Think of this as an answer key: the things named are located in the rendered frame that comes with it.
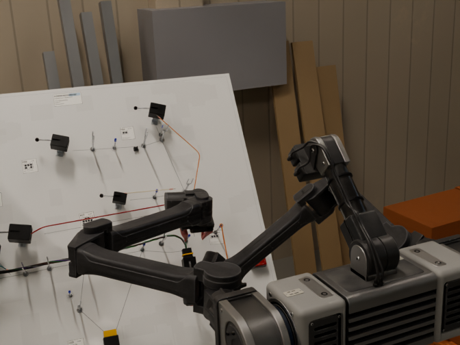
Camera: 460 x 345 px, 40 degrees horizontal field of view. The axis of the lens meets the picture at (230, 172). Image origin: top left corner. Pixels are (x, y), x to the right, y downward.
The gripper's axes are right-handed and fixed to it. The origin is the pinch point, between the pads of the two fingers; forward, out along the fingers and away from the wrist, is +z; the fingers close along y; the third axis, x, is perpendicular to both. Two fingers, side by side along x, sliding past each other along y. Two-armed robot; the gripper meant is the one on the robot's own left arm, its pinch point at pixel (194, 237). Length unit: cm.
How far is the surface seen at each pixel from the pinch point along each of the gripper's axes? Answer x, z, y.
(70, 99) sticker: -65, -5, 33
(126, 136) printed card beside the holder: -51, 2, 15
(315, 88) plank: -186, 95, -127
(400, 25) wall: -237, 82, -209
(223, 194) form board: -27.9, 12.4, -17.6
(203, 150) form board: -43.8, 5.0, -12.9
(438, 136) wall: -200, 162, -253
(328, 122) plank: -175, 117, -138
